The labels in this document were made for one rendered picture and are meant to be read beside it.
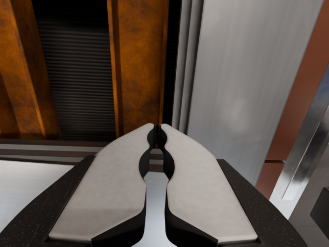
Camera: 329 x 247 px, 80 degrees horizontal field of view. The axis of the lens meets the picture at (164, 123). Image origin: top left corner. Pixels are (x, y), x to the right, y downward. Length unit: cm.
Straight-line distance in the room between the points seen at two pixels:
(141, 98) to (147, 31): 11
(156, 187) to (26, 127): 30
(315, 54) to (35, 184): 32
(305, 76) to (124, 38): 25
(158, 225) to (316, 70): 26
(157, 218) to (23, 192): 17
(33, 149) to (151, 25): 24
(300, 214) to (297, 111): 181
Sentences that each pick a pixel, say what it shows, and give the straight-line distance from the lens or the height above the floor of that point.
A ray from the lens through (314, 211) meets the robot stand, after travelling 59.
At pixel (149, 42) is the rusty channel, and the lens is 34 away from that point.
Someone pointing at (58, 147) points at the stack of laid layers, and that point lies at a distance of 26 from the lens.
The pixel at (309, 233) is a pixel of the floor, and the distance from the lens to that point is 229.
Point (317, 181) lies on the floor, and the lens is 182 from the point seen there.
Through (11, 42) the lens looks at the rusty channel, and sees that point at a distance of 41.
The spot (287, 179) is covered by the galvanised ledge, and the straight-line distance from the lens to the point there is 56.
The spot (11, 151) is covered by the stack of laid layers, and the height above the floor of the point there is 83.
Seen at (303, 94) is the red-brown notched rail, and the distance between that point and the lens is 26.
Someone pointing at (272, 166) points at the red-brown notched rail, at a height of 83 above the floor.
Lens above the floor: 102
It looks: 62 degrees down
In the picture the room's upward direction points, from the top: 177 degrees clockwise
